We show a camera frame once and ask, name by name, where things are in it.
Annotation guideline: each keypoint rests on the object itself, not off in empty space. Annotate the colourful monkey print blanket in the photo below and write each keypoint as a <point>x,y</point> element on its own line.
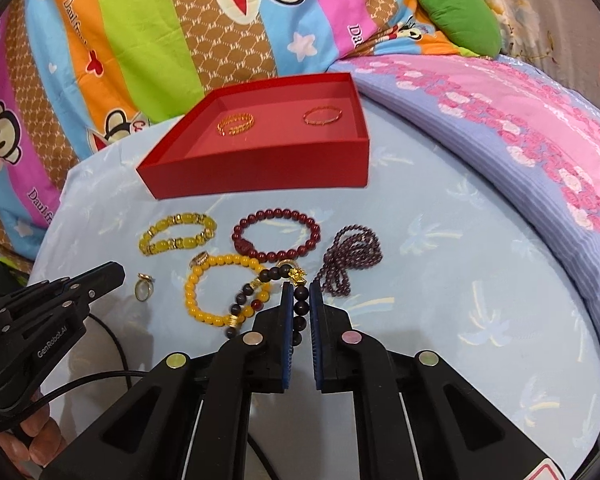
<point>130,35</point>

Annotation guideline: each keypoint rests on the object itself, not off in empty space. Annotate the grey floral fabric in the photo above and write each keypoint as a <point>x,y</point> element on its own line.
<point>555,10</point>

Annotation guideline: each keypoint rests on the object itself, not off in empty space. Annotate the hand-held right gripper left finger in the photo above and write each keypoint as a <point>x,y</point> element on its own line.
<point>287,335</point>

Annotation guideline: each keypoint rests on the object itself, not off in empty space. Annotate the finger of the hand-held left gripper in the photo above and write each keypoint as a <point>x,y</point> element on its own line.
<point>40,290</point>
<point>97,285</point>

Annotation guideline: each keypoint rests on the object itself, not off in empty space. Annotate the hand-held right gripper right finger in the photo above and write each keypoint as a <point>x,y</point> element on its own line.
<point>316,340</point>

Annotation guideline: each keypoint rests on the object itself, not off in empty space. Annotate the purple garnet bead strand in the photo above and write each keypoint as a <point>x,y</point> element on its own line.
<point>375,247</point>

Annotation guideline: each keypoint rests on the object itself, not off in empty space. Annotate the green pillow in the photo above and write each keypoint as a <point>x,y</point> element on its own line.
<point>455,10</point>

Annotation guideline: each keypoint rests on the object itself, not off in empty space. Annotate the rose gold bangle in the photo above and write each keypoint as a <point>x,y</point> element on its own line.
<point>305,116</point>

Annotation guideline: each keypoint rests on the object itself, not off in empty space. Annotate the light blue palm print sheet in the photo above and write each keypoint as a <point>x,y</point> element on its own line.
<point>430,310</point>

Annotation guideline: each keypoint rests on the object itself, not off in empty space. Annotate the person's left hand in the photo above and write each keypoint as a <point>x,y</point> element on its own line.
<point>32,437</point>

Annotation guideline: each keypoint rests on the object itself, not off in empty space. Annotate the red jewelry box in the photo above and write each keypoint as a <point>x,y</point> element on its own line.
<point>260,170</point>

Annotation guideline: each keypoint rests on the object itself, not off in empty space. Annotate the pink blue floral pillow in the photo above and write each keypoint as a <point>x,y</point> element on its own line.
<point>480,110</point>

